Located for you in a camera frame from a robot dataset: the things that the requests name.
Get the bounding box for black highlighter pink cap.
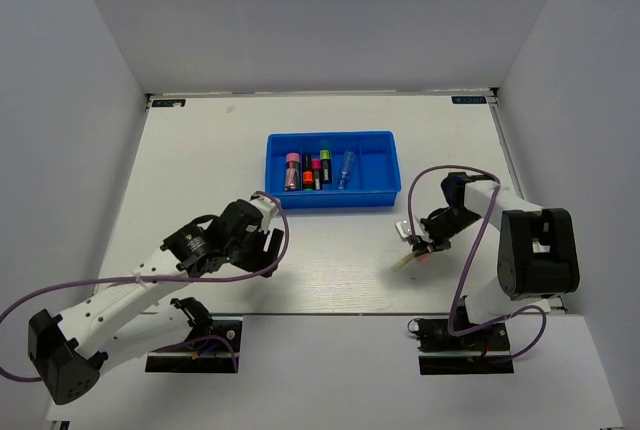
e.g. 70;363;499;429
312;158;323;191

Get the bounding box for glue stick pink cap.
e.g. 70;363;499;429
284;152;301;191

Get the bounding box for black highlighter yellow cap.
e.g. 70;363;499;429
320;149;332;184

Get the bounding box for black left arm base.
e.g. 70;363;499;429
145;316;243;374

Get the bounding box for thin yellow highlighter pen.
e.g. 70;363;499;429
391;252;416;272

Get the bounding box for blue corner label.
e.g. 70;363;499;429
451;95;487;105
151;99;186;108

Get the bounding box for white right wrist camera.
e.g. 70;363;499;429
395;220;416;242

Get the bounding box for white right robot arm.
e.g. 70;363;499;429
396;165;580;349

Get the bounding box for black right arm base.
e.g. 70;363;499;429
407;318;514;376

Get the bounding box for right blue corner label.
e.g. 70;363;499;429
451;95;487;105

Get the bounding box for left blue corner label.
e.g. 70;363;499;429
151;99;186;108

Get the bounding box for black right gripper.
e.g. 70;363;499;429
412;207;483;257

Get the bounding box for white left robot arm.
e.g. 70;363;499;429
28;192;288;406

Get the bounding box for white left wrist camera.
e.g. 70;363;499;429
249;192;279;231

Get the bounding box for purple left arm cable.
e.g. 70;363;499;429
0;191;290;382

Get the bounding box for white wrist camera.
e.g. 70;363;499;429
395;220;416;242
249;192;279;231

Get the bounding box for blue plastic divided tray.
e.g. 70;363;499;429
265;131;401;209

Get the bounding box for black highlighter orange cap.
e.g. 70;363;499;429
302;153;315;191

